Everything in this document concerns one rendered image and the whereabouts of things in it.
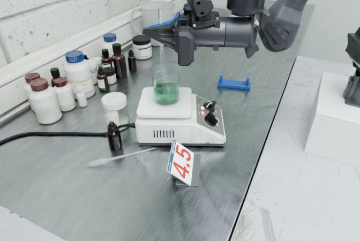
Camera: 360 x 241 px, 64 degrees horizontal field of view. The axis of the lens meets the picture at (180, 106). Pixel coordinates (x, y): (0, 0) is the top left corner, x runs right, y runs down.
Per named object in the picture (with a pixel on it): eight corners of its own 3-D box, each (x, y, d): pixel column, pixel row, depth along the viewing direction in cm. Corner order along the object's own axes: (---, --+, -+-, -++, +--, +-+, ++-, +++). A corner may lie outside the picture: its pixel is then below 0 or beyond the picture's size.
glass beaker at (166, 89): (157, 112, 63) (155, 77, 58) (149, 97, 67) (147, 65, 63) (187, 105, 65) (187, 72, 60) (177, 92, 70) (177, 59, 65)
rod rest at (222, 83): (250, 84, 89) (252, 74, 87) (250, 90, 86) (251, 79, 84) (218, 81, 91) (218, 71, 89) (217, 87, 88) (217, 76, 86)
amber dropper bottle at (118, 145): (119, 151, 65) (115, 126, 61) (107, 149, 65) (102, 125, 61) (124, 142, 67) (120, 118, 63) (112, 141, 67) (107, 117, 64)
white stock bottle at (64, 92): (74, 111, 78) (66, 84, 73) (56, 112, 78) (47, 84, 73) (77, 102, 82) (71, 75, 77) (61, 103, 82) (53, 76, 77)
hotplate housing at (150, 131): (220, 114, 76) (222, 88, 71) (225, 148, 65) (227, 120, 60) (136, 114, 77) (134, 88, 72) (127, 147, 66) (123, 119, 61)
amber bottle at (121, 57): (129, 73, 97) (125, 42, 90) (124, 79, 93) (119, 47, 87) (117, 72, 97) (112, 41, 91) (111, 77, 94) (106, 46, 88)
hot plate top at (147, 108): (191, 90, 71) (191, 87, 71) (191, 118, 61) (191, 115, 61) (143, 89, 72) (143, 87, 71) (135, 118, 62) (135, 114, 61)
